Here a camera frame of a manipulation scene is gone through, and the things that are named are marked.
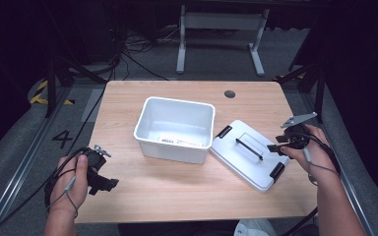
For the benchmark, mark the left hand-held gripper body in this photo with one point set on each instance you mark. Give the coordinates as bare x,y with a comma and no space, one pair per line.
95,160

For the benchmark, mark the white plastic storage box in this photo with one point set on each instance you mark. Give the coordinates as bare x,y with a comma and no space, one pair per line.
177,118

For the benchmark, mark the white metal table frame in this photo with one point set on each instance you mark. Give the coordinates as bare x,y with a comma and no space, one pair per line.
221,21

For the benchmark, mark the person's dark legs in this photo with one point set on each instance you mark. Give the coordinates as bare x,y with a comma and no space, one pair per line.
177,230

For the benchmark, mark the white label sticker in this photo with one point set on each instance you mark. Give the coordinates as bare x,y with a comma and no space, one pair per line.
180,141

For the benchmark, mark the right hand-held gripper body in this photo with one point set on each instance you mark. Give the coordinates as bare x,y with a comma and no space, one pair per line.
297,136

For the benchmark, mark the yellow black floor tape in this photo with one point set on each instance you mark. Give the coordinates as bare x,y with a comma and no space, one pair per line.
41,98

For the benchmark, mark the aluminium floor rail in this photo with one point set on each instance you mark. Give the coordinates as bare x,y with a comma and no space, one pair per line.
23,154
338,147

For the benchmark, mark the white cloth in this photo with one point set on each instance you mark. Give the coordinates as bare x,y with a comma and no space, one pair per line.
254,228

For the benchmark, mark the black tripod stand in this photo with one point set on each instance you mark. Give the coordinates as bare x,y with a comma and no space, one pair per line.
50,85
318,85

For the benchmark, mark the person's right hand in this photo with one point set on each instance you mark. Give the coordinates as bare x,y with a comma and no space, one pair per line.
321,157

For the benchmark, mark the person's left hand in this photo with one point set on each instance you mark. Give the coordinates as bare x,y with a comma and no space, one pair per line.
74,190

